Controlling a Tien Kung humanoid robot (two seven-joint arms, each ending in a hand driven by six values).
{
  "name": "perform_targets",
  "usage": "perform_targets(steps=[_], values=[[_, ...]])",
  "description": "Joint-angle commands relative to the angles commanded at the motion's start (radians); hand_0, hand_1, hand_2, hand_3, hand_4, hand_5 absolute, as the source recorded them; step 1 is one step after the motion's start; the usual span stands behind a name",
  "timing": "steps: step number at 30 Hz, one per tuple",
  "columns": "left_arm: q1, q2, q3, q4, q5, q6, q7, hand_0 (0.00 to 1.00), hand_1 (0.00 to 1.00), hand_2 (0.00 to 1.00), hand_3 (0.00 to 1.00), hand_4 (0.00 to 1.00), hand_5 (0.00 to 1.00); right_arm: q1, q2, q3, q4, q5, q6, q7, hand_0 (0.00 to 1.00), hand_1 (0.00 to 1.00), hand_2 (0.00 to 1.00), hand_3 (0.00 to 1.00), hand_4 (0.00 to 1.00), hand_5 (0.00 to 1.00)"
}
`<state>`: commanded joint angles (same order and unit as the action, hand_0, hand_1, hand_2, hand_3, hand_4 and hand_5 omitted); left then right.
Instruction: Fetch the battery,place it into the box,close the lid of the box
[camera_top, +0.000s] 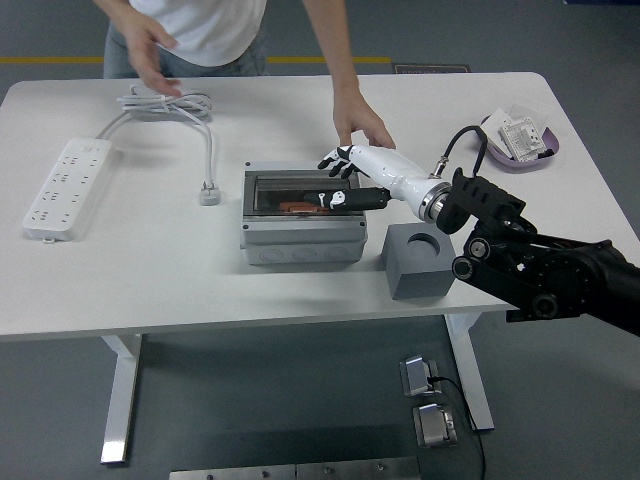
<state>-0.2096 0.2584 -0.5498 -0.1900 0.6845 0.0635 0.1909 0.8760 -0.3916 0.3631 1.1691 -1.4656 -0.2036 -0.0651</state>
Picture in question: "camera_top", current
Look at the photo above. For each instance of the person's left hand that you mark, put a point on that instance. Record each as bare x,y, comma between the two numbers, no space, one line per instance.
357,117

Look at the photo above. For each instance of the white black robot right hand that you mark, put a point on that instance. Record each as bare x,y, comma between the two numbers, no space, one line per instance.
395,167

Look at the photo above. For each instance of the person's right hand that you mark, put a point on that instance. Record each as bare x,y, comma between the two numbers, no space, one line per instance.
145,50

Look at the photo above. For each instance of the transparent hinged box lid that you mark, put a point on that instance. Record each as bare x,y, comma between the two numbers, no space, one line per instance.
280,186

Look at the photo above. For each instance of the orange cylindrical battery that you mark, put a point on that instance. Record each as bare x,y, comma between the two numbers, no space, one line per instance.
295,206

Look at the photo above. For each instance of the grey plastic electrical box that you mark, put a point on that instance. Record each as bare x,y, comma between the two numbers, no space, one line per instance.
300,240

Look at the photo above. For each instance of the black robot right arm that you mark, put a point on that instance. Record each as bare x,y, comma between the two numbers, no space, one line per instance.
550,270

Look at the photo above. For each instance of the person's left forearm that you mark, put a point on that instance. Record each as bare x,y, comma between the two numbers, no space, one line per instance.
332,45

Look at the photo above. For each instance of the grey block battery holder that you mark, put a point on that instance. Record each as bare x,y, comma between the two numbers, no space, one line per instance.
420,277

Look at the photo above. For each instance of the person's torso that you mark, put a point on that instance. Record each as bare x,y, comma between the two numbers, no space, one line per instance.
200,30

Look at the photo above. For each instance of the dark brown floor mat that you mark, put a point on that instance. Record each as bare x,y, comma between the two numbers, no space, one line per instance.
432,69

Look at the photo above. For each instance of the purple plastic tray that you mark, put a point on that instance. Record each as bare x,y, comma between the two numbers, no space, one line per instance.
500,161

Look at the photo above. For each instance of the clear plastic packet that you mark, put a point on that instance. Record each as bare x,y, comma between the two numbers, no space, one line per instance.
530,107

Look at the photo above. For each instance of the white power strip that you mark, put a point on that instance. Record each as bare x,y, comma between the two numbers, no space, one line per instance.
65,190

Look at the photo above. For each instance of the silver foot pedal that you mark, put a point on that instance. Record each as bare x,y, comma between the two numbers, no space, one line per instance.
434,425
417,375

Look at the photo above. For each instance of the white table leg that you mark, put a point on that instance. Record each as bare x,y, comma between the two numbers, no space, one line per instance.
120,400
472,380

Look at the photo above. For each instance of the metal floor plate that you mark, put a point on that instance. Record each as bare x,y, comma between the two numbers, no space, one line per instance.
232,473
357,469

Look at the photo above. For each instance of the white wall socket module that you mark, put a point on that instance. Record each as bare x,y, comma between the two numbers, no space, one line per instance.
522,140

